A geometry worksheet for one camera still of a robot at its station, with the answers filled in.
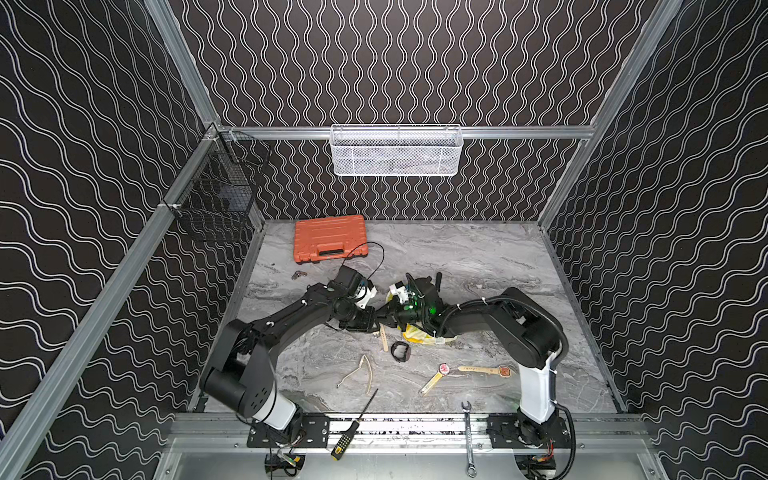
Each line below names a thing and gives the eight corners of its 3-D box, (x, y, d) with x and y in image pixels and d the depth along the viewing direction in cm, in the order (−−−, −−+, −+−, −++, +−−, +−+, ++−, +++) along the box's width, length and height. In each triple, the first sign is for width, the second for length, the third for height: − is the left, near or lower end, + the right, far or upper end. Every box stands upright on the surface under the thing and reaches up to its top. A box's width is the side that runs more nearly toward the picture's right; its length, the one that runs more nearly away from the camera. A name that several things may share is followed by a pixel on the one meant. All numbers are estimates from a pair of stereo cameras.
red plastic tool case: (294, 265, 109) (291, 256, 105) (298, 229, 120) (294, 219, 116) (368, 258, 111) (368, 249, 107) (365, 223, 123) (364, 214, 118)
